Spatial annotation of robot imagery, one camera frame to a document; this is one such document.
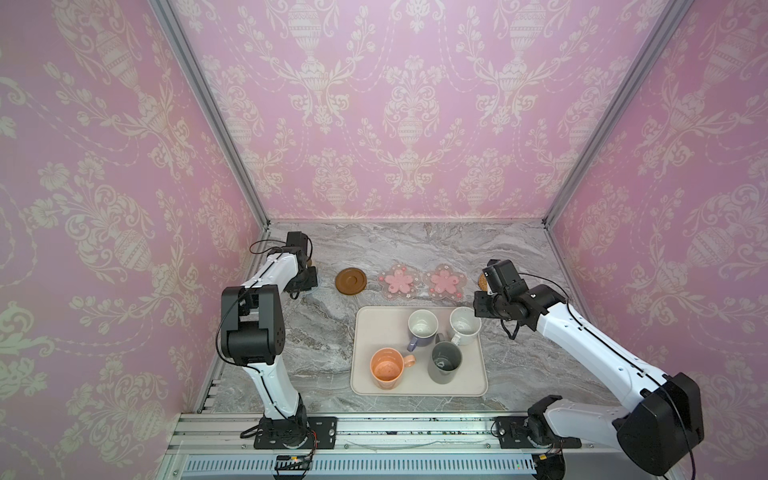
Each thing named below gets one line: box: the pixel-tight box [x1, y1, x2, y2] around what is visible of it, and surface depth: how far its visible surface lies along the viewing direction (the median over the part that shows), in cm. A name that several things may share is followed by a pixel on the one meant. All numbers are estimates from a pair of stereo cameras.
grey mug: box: [427, 333, 463, 385], surface depth 80 cm
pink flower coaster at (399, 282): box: [378, 264, 421, 300], surface depth 105 cm
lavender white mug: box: [407, 309, 439, 352], surface depth 87 cm
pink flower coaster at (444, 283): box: [423, 263, 467, 301], surface depth 105 cm
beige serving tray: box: [350, 306, 488, 397], surface depth 86 cm
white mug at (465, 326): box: [449, 306, 482, 346], surface depth 87 cm
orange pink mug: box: [370, 347, 416, 390], surface depth 81 cm
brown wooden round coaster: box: [335, 267, 367, 295], surface depth 105 cm
